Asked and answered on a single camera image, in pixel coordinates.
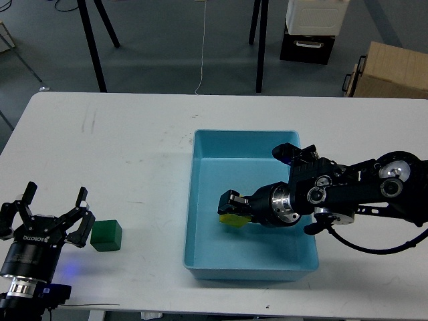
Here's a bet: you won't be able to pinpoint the yellow wooden cube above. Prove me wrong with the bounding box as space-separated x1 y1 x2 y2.
219 214 252 227

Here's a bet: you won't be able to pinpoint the black storage box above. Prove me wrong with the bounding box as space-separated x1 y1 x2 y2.
280 28 336 65

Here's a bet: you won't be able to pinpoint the white plastic crate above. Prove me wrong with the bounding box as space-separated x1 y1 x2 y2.
286 0 350 36

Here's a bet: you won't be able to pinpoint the white hanging cord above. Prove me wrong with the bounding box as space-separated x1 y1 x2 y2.
194 0 207 96

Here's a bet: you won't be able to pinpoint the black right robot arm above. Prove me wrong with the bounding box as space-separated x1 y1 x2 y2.
218 143 427 255

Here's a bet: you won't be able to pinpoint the black table legs right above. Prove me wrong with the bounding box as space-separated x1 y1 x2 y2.
248 0 270 94

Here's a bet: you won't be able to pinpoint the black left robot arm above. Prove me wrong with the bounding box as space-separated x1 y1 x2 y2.
1 182 95 320

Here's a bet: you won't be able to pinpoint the light blue plastic bin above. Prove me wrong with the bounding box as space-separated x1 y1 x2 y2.
183 129 319 282

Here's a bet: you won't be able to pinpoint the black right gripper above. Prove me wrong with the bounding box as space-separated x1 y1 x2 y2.
217 182 301 227

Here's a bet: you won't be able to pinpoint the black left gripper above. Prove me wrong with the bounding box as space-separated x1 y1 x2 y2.
1 181 95 278

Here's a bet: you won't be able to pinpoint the green wooden cube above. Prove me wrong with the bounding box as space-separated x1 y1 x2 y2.
90 220 122 252

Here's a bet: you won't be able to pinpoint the cardboard box with handles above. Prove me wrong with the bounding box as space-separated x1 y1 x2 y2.
342 41 427 99

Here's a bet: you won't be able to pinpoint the black table legs left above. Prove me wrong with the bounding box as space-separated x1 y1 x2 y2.
76 0 120 94

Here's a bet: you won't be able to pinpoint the black table legs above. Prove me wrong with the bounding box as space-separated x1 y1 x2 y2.
248 0 270 94
76 0 120 94

